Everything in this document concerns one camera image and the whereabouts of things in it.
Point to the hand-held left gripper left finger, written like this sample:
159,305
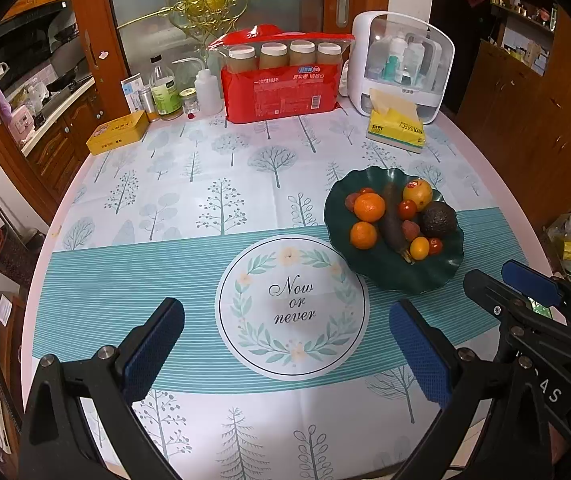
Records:
153,355

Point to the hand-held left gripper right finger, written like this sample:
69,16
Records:
420,355

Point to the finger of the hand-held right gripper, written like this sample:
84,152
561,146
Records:
485,292
530,282

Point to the red cherry tomato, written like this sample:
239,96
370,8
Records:
407,207
367,191
435,246

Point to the dark green scalloped plate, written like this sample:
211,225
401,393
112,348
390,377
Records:
395,280

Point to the small kumquat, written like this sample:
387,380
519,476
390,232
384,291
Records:
419,248

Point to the dark red lychee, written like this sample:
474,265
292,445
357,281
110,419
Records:
410,230
350,202

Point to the red-yellow apple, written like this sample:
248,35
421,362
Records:
418,195

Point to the orange mandarin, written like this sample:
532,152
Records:
369,207
364,235

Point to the dark avocado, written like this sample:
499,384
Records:
438,219

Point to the dark purple eggplant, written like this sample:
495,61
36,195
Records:
391,220

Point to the brown wooden cabinet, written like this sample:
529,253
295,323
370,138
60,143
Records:
530,125

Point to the yellow tissue pack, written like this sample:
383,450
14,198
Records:
395,135

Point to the yellow tin box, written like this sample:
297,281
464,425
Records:
115,135

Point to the silver can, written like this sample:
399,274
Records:
148,105

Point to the small glass jar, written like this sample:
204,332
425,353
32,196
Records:
189,102

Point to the green label glass bottle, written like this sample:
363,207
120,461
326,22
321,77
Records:
165,92

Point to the white blue carton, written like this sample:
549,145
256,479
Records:
133,92

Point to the pink kitchen appliance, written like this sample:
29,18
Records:
20,126

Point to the white squeeze bottle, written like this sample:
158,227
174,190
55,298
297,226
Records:
209,95

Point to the white clear-lid storage box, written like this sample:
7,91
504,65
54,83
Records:
365,35

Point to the red paper cup package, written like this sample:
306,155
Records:
275,97

